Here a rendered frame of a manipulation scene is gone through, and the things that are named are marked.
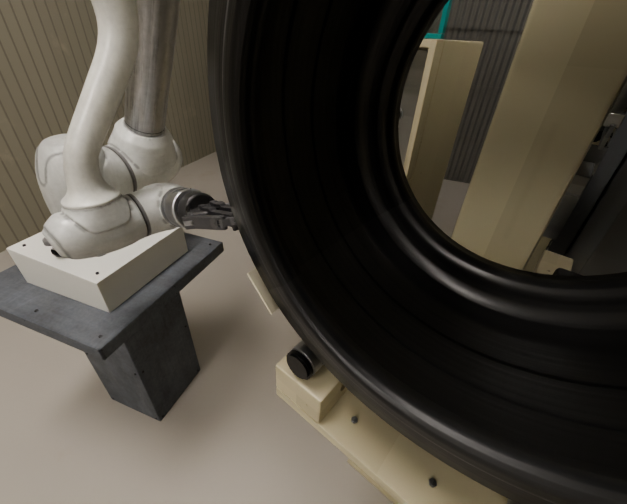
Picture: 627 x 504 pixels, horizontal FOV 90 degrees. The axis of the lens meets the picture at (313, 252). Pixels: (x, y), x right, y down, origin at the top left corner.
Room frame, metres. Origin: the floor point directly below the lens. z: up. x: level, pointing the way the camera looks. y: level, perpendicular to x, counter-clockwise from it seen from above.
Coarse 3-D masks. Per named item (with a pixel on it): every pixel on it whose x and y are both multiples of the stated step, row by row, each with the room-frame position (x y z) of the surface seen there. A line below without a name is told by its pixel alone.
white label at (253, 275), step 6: (252, 270) 0.31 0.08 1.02; (252, 276) 0.30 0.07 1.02; (258, 276) 0.31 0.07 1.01; (252, 282) 0.30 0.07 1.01; (258, 282) 0.30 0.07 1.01; (258, 288) 0.29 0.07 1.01; (264, 288) 0.30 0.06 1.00; (264, 294) 0.29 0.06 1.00; (270, 294) 0.30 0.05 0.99; (264, 300) 0.28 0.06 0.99; (270, 300) 0.29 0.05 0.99; (270, 306) 0.28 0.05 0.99; (276, 306) 0.29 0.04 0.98; (270, 312) 0.28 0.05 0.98
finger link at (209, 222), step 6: (186, 216) 0.52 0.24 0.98; (192, 216) 0.51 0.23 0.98; (198, 216) 0.51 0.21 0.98; (204, 216) 0.50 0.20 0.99; (210, 216) 0.50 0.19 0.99; (216, 216) 0.49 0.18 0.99; (222, 216) 0.49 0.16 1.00; (198, 222) 0.50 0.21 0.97; (204, 222) 0.50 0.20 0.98; (210, 222) 0.49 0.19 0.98; (216, 222) 0.48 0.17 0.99; (222, 222) 0.48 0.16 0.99; (186, 228) 0.51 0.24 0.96; (192, 228) 0.51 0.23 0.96; (198, 228) 0.50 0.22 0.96; (204, 228) 0.50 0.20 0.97; (210, 228) 0.49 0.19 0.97; (216, 228) 0.48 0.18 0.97; (222, 228) 0.48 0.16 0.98
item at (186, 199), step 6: (192, 192) 0.60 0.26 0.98; (198, 192) 0.60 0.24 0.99; (186, 198) 0.58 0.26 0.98; (192, 198) 0.58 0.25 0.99; (198, 198) 0.58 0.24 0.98; (204, 198) 0.59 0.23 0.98; (210, 198) 0.61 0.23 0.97; (180, 204) 0.58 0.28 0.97; (186, 204) 0.56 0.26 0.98; (192, 204) 0.57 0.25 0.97; (198, 204) 0.58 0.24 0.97; (180, 210) 0.57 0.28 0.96; (186, 210) 0.56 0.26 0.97; (192, 210) 0.56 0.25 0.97; (198, 210) 0.55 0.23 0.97; (204, 210) 0.54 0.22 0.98; (180, 216) 0.57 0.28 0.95
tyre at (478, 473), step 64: (256, 0) 0.28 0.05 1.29; (320, 0) 0.45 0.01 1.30; (384, 0) 0.52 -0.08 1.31; (448, 0) 0.52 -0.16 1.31; (256, 64) 0.30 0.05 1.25; (320, 64) 0.49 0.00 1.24; (384, 64) 0.53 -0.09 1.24; (256, 128) 0.31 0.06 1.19; (320, 128) 0.50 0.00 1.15; (384, 128) 0.52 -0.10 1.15; (256, 192) 0.29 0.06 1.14; (320, 192) 0.46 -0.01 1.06; (384, 192) 0.50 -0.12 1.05; (256, 256) 0.29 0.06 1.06; (320, 256) 0.38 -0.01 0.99; (384, 256) 0.45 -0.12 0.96; (448, 256) 0.42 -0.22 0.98; (320, 320) 0.24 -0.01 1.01; (384, 320) 0.33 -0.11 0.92; (448, 320) 0.35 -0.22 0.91; (512, 320) 0.33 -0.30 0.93; (576, 320) 0.31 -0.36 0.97; (384, 384) 0.18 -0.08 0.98; (448, 384) 0.24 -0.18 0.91; (512, 384) 0.23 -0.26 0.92; (576, 384) 0.22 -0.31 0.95; (448, 448) 0.13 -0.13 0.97; (512, 448) 0.12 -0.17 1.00; (576, 448) 0.15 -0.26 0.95
